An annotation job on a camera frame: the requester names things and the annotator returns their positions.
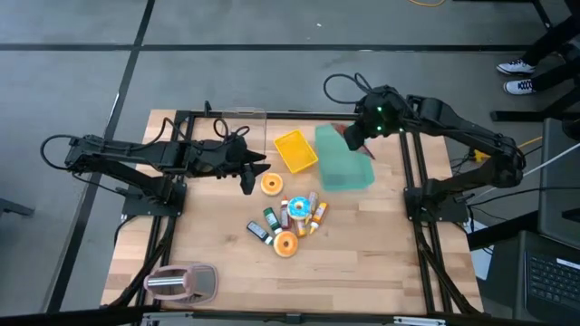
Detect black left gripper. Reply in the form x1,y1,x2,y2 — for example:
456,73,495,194
194,137,272,196

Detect clear plastic bin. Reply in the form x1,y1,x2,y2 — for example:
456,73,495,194
220,106,268,159

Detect blue toy donut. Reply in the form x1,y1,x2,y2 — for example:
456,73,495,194
286,196,313,222

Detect green small bottle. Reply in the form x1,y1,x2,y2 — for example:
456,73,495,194
262,206,284,235

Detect dark blue small bottle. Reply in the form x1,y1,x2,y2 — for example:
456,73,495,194
246,220,275,246

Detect yellow plastic basket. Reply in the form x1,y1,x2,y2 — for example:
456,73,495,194
273,129,320,175

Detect teal translucent bin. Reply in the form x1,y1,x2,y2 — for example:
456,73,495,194
314,124,376,193

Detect black desk foot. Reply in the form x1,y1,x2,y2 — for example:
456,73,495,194
491,107,580,123

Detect person's white shoe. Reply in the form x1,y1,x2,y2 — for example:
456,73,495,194
496,58,537,76
503,78,539,96

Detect dark gray monitor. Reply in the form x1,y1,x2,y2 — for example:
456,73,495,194
538,118,580,250

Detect person's leg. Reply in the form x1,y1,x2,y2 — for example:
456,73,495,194
529,58,580,91
520,13,580,67

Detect dark laptop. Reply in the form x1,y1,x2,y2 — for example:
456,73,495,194
514,230,580,325

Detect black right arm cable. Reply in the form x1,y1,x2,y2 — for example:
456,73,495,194
323,72,377,106

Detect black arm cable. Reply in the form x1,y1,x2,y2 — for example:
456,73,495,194
323,72,377,106
39,116,251,173

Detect black metal table frame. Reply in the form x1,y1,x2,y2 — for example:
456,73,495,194
108,100,484,318

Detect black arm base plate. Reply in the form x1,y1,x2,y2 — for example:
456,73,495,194
121,180,188,217
402,187,470,224

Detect yellow cable with plug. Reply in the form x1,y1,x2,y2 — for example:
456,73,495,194
470,135,544,163

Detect white cable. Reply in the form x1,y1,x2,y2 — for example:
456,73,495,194
466,142,580,205

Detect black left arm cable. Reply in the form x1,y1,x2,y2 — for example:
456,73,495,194
39,116,251,173

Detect black front rail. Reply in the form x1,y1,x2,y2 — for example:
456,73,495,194
0,305,580,326

